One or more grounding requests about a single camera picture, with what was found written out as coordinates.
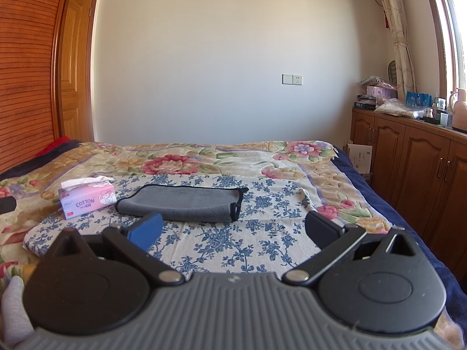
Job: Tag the slatted wooden wardrobe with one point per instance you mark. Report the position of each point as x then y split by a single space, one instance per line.
25 73

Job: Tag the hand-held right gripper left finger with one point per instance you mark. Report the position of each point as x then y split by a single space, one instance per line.
146 232

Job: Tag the pale pink thermos jug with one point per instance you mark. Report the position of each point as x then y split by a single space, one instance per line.
460 109

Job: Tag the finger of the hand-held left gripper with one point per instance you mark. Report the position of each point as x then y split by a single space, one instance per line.
7 205

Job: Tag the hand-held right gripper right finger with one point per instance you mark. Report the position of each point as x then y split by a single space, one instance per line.
321 229

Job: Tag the cardboard box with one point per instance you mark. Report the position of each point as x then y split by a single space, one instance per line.
361 158

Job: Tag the white wall switch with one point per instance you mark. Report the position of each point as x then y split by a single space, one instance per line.
287 78

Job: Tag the small white bottle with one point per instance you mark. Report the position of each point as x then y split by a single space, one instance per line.
430 113

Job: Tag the wooden cabinet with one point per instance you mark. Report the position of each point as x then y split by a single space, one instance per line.
419 160

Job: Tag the pink box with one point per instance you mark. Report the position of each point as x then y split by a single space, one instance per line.
381 92

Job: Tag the woven hand fan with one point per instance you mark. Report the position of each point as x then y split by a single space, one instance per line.
392 72

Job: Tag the wooden door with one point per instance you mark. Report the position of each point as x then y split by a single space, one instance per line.
74 62

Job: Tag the beige patterned curtain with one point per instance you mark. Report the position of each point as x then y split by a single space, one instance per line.
396 14

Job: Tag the white wall socket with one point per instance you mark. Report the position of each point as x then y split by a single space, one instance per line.
297 78

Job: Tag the white grey cloth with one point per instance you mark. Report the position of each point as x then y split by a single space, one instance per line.
14 310

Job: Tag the red hanging tassel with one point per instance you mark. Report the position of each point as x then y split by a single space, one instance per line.
385 20

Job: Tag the clear bag with beige cloth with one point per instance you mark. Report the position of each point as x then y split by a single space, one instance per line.
397 107

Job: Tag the blue printed boxes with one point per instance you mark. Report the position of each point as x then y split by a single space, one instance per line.
418 98

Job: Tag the clear bag of small things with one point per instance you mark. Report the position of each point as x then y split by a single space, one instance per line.
375 81

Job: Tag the colourful floral blanket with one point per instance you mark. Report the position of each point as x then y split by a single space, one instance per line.
204 160

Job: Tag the white blue floral cloth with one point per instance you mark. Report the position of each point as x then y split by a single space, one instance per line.
226 240

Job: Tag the purple and grey two-sided towel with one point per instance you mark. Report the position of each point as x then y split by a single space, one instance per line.
182 204

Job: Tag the stack of books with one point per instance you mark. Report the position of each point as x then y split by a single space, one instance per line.
366 102

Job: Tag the small grey box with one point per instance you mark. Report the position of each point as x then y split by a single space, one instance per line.
444 119

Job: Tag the pink tissue pack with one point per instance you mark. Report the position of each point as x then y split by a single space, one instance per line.
89 200

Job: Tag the red cloth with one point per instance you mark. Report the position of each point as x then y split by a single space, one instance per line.
54 145

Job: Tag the wooden window frame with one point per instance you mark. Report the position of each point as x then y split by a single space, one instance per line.
439 25

